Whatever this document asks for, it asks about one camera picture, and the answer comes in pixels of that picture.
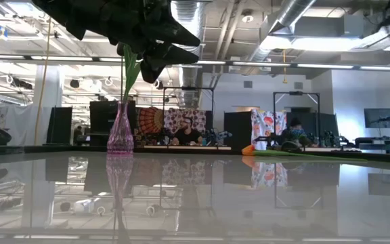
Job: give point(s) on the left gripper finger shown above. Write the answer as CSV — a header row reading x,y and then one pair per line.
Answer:
x,y
174,35
161,61

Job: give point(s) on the dark purple artificial tulip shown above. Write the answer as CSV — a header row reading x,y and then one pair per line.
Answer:
x,y
120,51

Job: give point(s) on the dark red artificial tulip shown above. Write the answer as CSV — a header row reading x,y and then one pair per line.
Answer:
x,y
131,72

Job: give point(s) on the pink ribbed glass vase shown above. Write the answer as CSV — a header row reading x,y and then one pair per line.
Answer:
x,y
120,135

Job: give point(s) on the red white patterned cloth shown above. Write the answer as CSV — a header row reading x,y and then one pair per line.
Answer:
x,y
178,117

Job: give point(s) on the orange mandala tapestry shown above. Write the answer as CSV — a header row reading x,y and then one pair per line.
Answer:
x,y
149,120

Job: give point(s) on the black partition panel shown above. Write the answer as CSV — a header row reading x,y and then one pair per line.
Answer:
x,y
98,118
237,128
59,125

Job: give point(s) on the white colourful print cloth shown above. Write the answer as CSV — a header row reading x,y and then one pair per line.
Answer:
x,y
266,123

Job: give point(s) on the orange artificial tulip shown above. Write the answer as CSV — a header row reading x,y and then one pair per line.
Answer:
x,y
248,150

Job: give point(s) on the dark computer monitor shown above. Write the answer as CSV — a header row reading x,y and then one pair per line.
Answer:
x,y
381,117

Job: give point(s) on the silver ribbed air duct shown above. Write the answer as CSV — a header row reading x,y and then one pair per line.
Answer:
x,y
190,10

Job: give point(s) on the black metal rig frame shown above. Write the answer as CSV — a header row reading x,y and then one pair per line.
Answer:
x,y
188,88
296,92

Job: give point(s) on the black metal table frame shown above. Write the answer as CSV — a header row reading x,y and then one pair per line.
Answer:
x,y
80,149

